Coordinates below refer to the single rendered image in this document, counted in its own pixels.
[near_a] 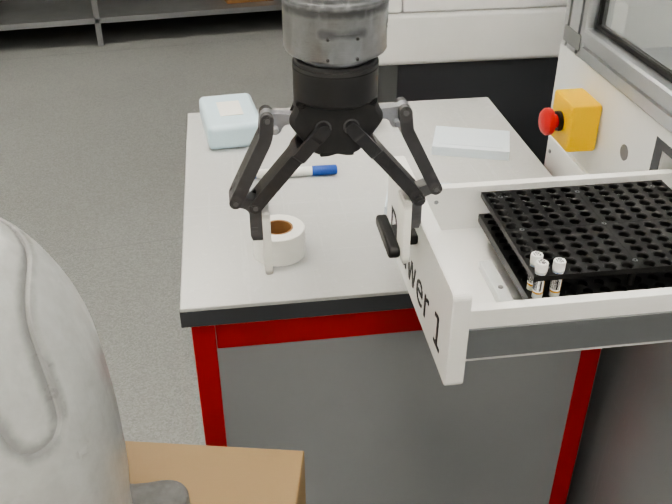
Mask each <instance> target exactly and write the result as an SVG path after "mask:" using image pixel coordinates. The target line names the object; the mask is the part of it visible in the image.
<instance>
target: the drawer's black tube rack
mask: <svg viewBox="0 0 672 504"><path fill-rule="evenodd" d="M612 188H613V189H612ZM597 189H598V190H597ZM583 190H584V191H583ZM497 193H498V194H499V196H498V198H501V199H502V200H503V202H504V203H505V205H506V206H507V208H508V209H509V211H510V212H511V214H512V215H513V217H514V218H515V220H516V221H517V223H518V224H519V226H520V227H521V228H520V229H518V230H520V231H523V232H524V233H525V235H526V236H527V238H528V239H529V241H530V242H531V244H532V245H533V247H534V249H535V250H536V251H539V252H541V253H543V255H544V256H543V259H545V260H547V261H548V262H549V265H548V270H549V271H550V273H551V274H552V280H562V284H561V289H560V294H559V297H560V296H572V295H584V294H595V293H607V292H618V291H630V290H642V289H653V288H665V287H672V189H671V188H669V187H668V186H667V185H666V184H665V183H664V182H663V181H662V180H651V181H636V182H622V183H607V184H593V185H578V186H564V187H549V188H535V189H520V190H506V191H497ZM619 194H620V195H619ZM604 195H605V196H604ZM589 196H590V197H589ZM568 197H569V198H568ZM553 198H554V199H553ZM594 202H596V203H594ZM557 204H560V205H557ZM542 205H544V206H542ZM478 222H479V224H480V226H481V228H482V229H483V231H484V233H485V234H486V236H487V238H488V240H489V241H490V243H491V245H492V247H493V248H494V250H495V252H496V253H497V255H498V257H499V259H500V260H501V262H502V264H503V265H504V267H505V269H506V271H507V272H508V274H509V276H510V277H511V280H512V281H513V283H514V284H515V286H516V288H517V290H518V291H519V293H520V295H521V296H522V298H523V300H525V299H534V298H532V297H531V295H532V291H530V290H528V289H527V279H528V273H527V271H526V269H525V268H524V266H523V265H522V263H521V261H520V260H519V258H518V256H517V255H516V253H515V252H514V250H513V248H512V247H511V245H510V244H509V242H508V240H507V239H506V237H505V235H504V234H503V232H502V231H501V229H500V227H499V226H498V224H497V223H496V221H495V219H494V218H493V216H492V214H491V213H485V214H479V215H478ZM557 257H560V258H564V259H565V260H566V267H565V271H564V273H563V274H555V273H553V272H552V266H553V260H554V259H555V258H557Z"/></svg>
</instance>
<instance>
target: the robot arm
mask: <svg viewBox="0 0 672 504"><path fill-rule="evenodd" d="M281 1H282V24H283V46H284V48H285V50H286V52H287V53H289V54H290V55H291V56H292V57H293V58H292V74H293V104H292V107H291V108H290V110H272V108H271V107H270V106H269V105H262V106H261V107H260V108H259V116H258V128H257V130H256V133H255V135H254V137H253V139H252V141H251V143H250V145H249V148H248V150H247V152H246V154H245V156H244V158H243V161H242V163H241V165H240V167H239V169H238V171H237V173H236V176H235V178H234V180H233V182H232V184H231V186H230V189H229V205H230V207H231V208H232V209H239V208H242V209H245V210H247V211H248V213H249V218H250V232H251V237H252V239H253V241H257V240H263V254H264V265H265V273H266V274H267V275H271V274H272V273H273V259H272V241H271V223H270V210H269V201H270V200H271V199H272V198H273V197H274V196H275V194H276V193H277V192H278V191H279V190H280V189H281V187H282V186H283V185H284V184H285V183H286V182H287V180H288V179H289V178H290V177H291V176H292V174H293V173H294V172H295V171H296V170H297V169H298V167H299V166H300V165H301V164H304V163H305V162H306V161H307V160H308V159H309V158H310V157H311V155H312V154H313V153H316V154H319V155H320V157H326V156H331V155H335V154H342V155H354V152H356V151H358V150H360V149H361V148H362V149H363V150H364V151H365V152H366V154H367V155H368V156H369V157H370V158H371V159H373V160H374V161H375V162H376V163H377V164H378V165H379V166H380V167H381V168H382V169H383V170H384V171H385V172H386V173H387V174H388V175H389V176H390V177H391V178H392V179H393V181H394V182H395V183H396V184H397V185H398V186H399V187H400V188H401V189H400V190H399V191H398V217H397V242H398V245H399V247H400V256H399V257H400V259H401V262H402V263H403V264H407V263H408V262H409V259H410V238H411V229H412V228H419V226H420V224H421V213H422V205H423V204H424V203H425V201H426V199H425V197H426V196H428V195H430V194H433V195H438V194H440V193H441V192H442V185H441V183H440V181H439V179H438V177H437V175H436V173H435V171H434V169H433V167H432V165H431V163H430V161H429V159H428V157H427V155H426V153H425V151H424V149H423V147H422V145H421V143H420V141H419V138H418V136H417V134H416V132H415V130H414V124H413V111H412V109H411V107H410V105H409V104H408V102H407V100H406V99H405V98H404V97H398V98H397V99H396V100H395V101H394V103H389V104H383V105H379V103H378V68H379V59H378V56H379V55H381V54H382V53H383V52H384V51H385V50H386V48H387V27H388V25H387V23H388V10H389V0H281ZM382 119H387V120H389V122H390V124H391V126H392V127H398V128H399V130H400V132H401V134H402V136H403V138H404V140H405V142H406V144H407V146H408V148H409V150H410V152H411V154H412V156H413V158H414V160H415V162H416V164H417V166H418V168H419V170H420V172H421V174H422V176H423V178H422V179H419V180H417V181H416V180H415V179H414V178H413V177H412V176H411V175H410V173H409V172H408V171H407V170H406V169H405V168H404V167H403V166H402V165H401V164H400V163H399V162H398V161H397V160H396V158H395V157H394V156H393V155H392V154H391V153H390V152H389V151H388V150H387V149H386V148H385V147H384V146H383V144H382V143H381V142H380V141H379V140H378V139H377V137H376V136H375V135H374V134H373V132H374V131H375V130H376V128H377V127H378V126H379V124H380V123H381V121H382ZM285 125H290V126H291V127H292V129H293V130H294V131H295V132H296V133H297V134H296V135H295V136H294V137H293V138H292V140H291V141H290V144H289V146H288V147H287V148H286V150H285V151H284V152H283V153H282V154H281V156H280V157H279V158H278V159H277V160H276V162H275V163H274V164H273V165H272V166H271V168H270V169H269V170H268V171H267V172H266V173H265V175H264V176H263V177H262V178H261V179H260V181H259V182H258V183H257V184H256V185H255V187H254V188H253V189H252V190H251V191H250V188H251V186H252V184H253V181H254V179H255V177H256V175H257V173H258V171H259V169H260V167H261V165H262V163H263V161H264V158H265V156H266V154H267V152H268V150H269V148H270V146H271V143H272V139H273V135H277V134H279V133H280V132H281V130H282V128H283V127H284V126H285ZM0 504H190V499H189V493H188V490H187V488H186V487H185V486H184V485H183V484H182V483H180V482H178V481H175V480H160V481H154V482H148V483H138V484H131V483H130V481H129V465H128V458H127V451H126V445H125V439H124V434H123V429H122V424H121V419H120V414H119V409H118V405H117V400H116V396H115V392H114V388H113V384H112V380H111V377H110V373H109V369H108V366H107V362H106V359H105V355H104V352H103V349H102V346H101V343H100V340H99V337H98V334H97V331H96V328H95V326H94V323H93V320H92V318H91V315H90V313H89V311H88V309H87V307H86V305H85V303H84V301H83V299H82V298H81V296H80V294H79V293H78V291H77V289H76V288H75V286H74V285H73V283H72V281H71V280H70V279H69V277H68V276H67V275H66V274H65V272H64V271H63V270H62V268H61V267H60V266H59V265H58V264H57V262H56V261H55V260H54V259H53V258H52V257H51V256H50V255H49V254H48V253H47V252H46V251H45V250H44V249H43V248H42V247H41V246H40V245H39V244H38V243H37V242H36V241H35V240H33V239H32V238H31V237H30V236H29V235H27V234H26V233H25V232H24V231H22V230H21V229H20V228H18V227H17V226H15V225H14V224H12V223H11V222H9V221H7V220H5V219H3V218H1V217H0Z"/></svg>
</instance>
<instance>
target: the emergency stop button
mask: <svg viewBox="0 0 672 504"><path fill-rule="evenodd" d="M538 124H539V129H540V131H541V132H542V133H543V134H544V135H551V134H553V133H554V131H555V128H557V127H558V124H559V118H558V115H557V114H555V112H554V110H553V109H552V108H550V107H549V108H544V109H543V110H542V111H541V112H540V114H539V119H538Z"/></svg>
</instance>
